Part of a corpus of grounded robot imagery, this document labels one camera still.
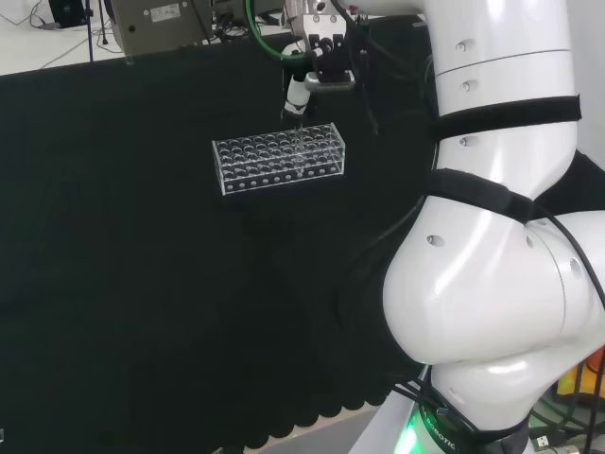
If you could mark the black tripod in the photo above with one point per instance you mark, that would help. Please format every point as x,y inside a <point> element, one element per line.
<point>90,33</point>

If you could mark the clear acrylic test tube rack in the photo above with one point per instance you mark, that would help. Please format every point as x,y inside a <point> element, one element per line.
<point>279,161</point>

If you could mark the clear glass test tube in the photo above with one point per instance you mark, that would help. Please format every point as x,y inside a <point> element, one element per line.
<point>299,151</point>

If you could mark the black bench cloth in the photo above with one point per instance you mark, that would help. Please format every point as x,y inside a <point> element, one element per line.
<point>142,284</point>

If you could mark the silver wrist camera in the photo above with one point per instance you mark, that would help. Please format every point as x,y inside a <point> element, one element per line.
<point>329,83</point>

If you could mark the yellow stop button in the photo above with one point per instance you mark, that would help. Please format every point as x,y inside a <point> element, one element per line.
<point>583,376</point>

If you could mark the grey metal equipment box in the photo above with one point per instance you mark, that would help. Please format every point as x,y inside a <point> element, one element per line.
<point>160,23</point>

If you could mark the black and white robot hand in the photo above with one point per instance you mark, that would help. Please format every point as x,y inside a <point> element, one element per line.
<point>296,97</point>

